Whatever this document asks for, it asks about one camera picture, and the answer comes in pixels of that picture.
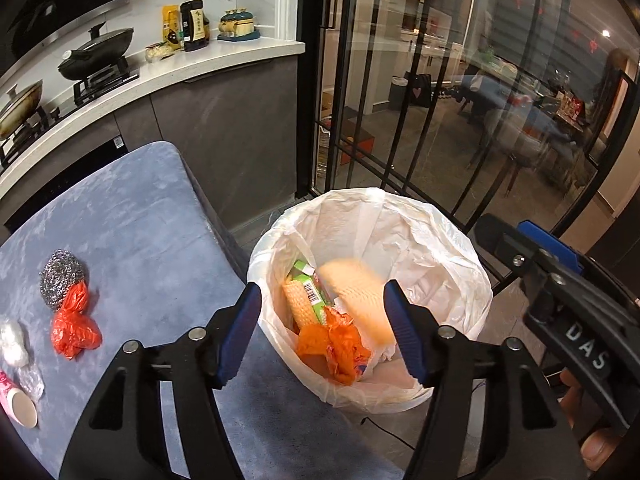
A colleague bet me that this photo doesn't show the orange foam fruit net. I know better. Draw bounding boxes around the orange foam fruit net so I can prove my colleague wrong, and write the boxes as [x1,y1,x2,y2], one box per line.
[319,258,395,348]

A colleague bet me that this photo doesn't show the steel wool scrubber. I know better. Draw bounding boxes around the steel wool scrubber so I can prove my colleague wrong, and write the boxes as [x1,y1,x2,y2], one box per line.
[40,249,87,311]

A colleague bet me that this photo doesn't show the white kitchen countertop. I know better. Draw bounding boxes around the white kitchen countertop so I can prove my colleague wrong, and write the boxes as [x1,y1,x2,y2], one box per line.
[1,37,305,195]

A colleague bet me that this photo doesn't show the black gas stove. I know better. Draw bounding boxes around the black gas stove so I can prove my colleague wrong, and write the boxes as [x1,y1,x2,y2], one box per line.
[1,58,139,172]

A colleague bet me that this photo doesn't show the yellow food packet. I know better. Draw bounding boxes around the yellow food packet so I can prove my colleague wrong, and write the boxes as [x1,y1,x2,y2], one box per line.
[162,4,181,50]

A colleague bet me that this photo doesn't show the red plastic bag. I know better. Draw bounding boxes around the red plastic bag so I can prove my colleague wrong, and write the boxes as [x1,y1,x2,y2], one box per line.
[50,280,102,361]

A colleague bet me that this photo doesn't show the pink white paper cup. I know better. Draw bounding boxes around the pink white paper cup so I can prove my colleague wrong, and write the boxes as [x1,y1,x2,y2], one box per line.
[0,370,38,429]

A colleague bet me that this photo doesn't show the white crumpled plastic bag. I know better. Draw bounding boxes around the white crumpled plastic bag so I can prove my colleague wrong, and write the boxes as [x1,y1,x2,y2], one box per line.
[0,318,29,368]

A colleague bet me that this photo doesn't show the clear crumpled plastic wrap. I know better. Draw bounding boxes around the clear crumpled plastic wrap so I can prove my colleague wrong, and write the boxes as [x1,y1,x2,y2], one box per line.
[17,363,44,402]

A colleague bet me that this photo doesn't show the black wok with lid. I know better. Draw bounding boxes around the black wok with lid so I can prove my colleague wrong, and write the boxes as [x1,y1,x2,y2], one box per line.
[58,22,134,80]

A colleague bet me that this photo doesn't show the beige wok with lid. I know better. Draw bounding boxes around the beige wok with lid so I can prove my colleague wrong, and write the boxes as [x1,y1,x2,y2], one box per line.
[0,80,43,140]

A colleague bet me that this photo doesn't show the small bowl with garlic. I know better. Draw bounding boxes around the small bowl with garlic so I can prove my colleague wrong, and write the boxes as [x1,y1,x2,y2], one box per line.
[144,42,175,63]

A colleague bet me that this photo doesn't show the spice jar set on tray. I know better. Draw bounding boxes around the spice jar set on tray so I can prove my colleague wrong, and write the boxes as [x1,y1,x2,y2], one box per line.
[217,8,260,42]

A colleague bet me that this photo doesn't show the person's right hand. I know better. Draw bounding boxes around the person's right hand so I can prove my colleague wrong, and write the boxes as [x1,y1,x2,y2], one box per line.
[560,370,623,472]

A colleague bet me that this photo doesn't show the orange snack wrapper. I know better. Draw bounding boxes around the orange snack wrapper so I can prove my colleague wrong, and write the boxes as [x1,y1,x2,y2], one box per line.
[295,307,372,386]

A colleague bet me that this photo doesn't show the dark soy sauce bottle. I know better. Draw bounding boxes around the dark soy sauce bottle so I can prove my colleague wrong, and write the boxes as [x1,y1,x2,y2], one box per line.
[179,0,209,52]

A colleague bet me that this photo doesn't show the white lined trash bin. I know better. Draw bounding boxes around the white lined trash bin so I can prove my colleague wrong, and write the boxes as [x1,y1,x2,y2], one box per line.
[247,188,492,414]

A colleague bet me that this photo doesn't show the green carton in bin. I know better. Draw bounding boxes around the green carton in bin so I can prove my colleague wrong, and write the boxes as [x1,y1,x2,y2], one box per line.
[282,259,330,328]

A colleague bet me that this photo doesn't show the blue grey table cloth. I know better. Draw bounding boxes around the blue grey table cloth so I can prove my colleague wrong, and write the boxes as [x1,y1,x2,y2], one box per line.
[1,142,401,479]

